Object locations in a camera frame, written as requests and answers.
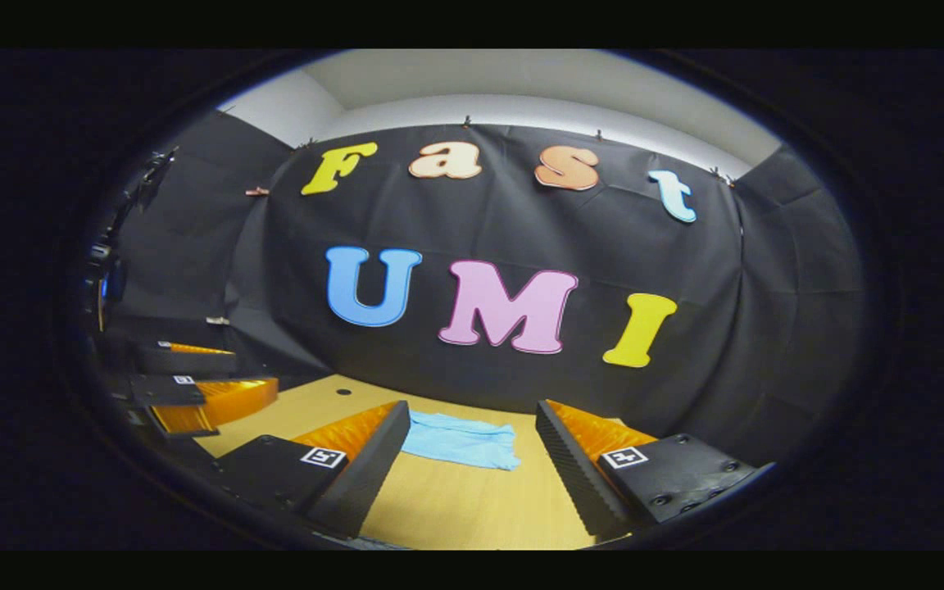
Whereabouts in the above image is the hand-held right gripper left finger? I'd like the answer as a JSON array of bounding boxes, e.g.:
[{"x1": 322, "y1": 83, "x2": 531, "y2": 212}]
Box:
[{"x1": 214, "y1": 400, "x2": 412, "y2": 540}]

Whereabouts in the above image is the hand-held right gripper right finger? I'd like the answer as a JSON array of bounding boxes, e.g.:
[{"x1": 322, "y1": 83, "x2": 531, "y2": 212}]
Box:
[{"x1": 534, "y1": 399, "x2": 776, "y2": 543}]

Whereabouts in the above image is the light blue polo T-shirt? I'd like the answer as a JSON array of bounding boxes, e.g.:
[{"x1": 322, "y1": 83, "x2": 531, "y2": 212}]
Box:
[{"x1": 401, "y1": 409, "x2": 522, "y2": 472}]

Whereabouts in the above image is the black backdrop cloth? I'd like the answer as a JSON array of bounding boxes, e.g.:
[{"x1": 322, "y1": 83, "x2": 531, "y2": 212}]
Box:
[{"x1": 107, "y1": 109, "x2": 866, "y2": 468}]

